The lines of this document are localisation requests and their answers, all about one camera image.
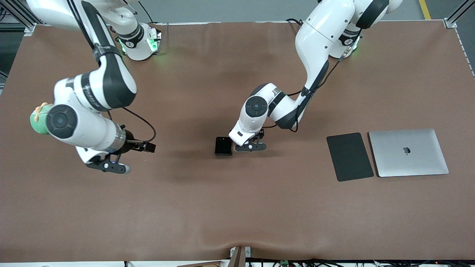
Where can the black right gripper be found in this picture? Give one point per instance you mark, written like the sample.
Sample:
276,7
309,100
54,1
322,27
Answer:
130,144

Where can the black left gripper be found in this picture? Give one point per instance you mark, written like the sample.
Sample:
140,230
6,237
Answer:
262,135

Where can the black phone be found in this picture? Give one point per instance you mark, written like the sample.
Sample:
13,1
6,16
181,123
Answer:
223,145

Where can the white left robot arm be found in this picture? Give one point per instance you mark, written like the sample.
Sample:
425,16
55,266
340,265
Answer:
315,37

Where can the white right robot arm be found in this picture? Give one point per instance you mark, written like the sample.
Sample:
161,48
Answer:
111,81

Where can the dark grey mouse pad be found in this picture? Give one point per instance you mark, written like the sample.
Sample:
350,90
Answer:
349,157

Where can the brown table cover mat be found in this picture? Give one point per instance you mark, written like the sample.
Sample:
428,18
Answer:
237,207

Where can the green dinosaur plush toy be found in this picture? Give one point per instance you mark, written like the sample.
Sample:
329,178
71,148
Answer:
37,126

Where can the small green connector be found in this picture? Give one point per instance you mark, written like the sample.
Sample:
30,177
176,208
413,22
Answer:
284,263

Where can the silver closed laptop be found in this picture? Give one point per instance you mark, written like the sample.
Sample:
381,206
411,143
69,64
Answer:
408,152

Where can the metal table edge bracket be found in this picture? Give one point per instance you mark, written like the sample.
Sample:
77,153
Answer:
240,256

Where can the aluminium frame profile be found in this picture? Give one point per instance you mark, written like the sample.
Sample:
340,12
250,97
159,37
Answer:
18,18
451,22

